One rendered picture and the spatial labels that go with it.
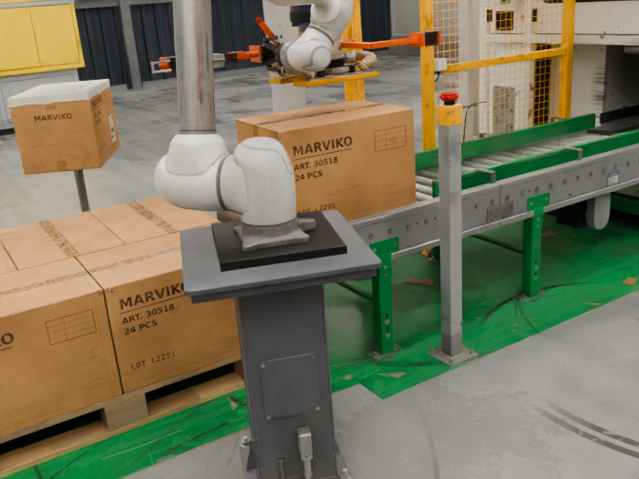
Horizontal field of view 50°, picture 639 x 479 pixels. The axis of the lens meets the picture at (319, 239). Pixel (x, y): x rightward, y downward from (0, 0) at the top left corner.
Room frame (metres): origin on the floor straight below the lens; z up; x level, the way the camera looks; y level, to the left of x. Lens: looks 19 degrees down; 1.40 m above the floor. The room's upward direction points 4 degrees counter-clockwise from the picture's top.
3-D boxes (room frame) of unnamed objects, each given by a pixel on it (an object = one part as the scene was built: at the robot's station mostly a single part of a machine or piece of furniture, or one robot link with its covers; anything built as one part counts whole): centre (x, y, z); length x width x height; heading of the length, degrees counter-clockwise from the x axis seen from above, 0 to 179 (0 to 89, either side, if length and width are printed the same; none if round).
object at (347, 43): (2.58, 0.04, 1.21); 0.93 x 0.30 x 0.04; 121
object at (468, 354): (2.46, -0.50, 0.01); 0.15 x 0.15 x 0.03; 30
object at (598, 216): (3.52, -1.37, 0.30); 0.53 x 0.39 x 0.22; 30
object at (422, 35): (2.71, -0.46, 1.21); 0.09 x 0.08 x 0.05; 31
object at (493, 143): (3.61, -0.93, 0.60); 1.60 x 0.10 x 0.09; 120
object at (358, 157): (2.79, -0.05, 0.75); 0.60 x 0.40 x 0.40; 118
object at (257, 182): (1.83, 0.14, 0.94); 0.18 x 0.16 x 0.22; 72
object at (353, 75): (2.70, -0.11, 1.11); 0.34 x 0.10 x 0.05; 121
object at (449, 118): (2.46, -0.50, 0.50); 0.07 x 0.07 x 1.00; 30
